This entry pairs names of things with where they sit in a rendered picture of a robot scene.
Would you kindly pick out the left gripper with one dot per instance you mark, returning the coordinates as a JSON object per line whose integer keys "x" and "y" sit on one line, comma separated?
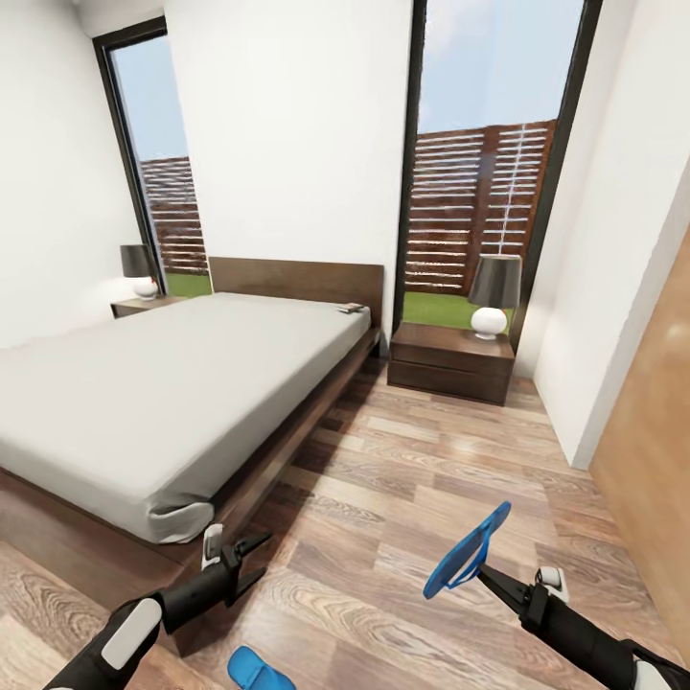
{"x": 220, "y": 582}

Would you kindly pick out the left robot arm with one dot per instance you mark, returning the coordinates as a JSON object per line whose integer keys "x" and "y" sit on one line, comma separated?
{"x": 110, "y": 660}

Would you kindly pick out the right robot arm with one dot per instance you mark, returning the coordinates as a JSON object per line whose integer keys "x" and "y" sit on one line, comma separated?
{"x": 619, "y": 665}

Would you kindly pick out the sandal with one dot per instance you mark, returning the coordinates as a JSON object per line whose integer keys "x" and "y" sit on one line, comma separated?
{"x": 461, "y": 560}
{"x": 250, "y": 672}

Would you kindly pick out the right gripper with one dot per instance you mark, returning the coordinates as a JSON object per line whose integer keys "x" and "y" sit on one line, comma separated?
{"x": 552, "y": 622}

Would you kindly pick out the bed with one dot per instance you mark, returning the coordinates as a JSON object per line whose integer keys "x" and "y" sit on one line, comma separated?
{"x": 121, "y": 443}

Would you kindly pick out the sliding door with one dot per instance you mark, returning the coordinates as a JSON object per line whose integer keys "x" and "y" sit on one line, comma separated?
{"x": 642, "y": 463}

